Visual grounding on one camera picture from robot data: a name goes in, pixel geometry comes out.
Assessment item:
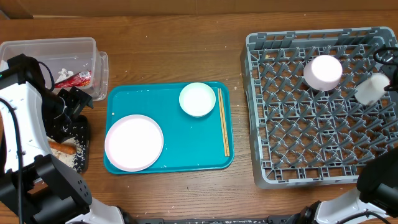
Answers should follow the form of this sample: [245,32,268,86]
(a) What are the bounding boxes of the red snack wrapper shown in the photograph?
[55,70,91,88]

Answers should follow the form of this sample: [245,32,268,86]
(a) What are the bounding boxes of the white bowl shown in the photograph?
[178,82,216,118]

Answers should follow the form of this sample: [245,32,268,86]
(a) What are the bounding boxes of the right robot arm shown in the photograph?
[285,47,397,223]

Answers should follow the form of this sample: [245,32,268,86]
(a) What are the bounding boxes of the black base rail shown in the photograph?
[133,215,299,224]

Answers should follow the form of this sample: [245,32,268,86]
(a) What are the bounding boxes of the large white plate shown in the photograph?
[104,114,164,172]

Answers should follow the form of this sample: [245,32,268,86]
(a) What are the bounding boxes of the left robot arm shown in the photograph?
[1,54,133,224]

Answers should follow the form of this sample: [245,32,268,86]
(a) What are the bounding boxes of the white napkin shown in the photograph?
[55,68,74,83]

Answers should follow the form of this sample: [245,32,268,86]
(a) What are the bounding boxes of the grey dishwasher rack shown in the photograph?
[241,27,397,189]

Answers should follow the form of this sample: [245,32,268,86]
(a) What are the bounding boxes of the orange carrot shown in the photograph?
[49,141,76,155]

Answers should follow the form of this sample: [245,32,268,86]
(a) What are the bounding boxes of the teal serving tray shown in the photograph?
[106,82,234,174]

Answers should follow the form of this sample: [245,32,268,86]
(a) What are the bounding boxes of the black plastic tray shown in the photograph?
[46,114,91,174]

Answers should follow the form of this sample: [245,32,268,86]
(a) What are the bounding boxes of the white cup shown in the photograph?
[354,73,390,106]

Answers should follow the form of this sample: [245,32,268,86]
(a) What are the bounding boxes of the wooden chopstick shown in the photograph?
[223,103,230,157]
[217,88,229,157]

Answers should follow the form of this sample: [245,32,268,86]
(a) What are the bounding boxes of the clear plastic bin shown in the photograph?
[1,37,109,101]

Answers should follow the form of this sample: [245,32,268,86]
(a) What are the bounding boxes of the rice and food scraps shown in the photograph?
[46,123,90,172]

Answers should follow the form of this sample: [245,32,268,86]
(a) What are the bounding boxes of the small white plate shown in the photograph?
[303,55,343,91]

